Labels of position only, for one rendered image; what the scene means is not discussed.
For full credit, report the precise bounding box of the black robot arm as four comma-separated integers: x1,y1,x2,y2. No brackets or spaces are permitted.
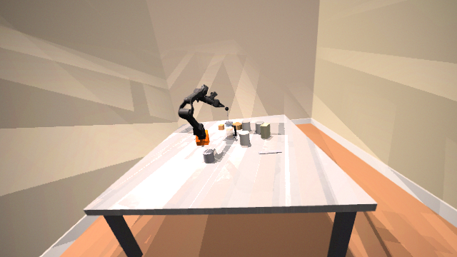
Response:
178,84,218,140

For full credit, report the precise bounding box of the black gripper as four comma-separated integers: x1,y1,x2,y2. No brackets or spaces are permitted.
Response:
204,96,225,108

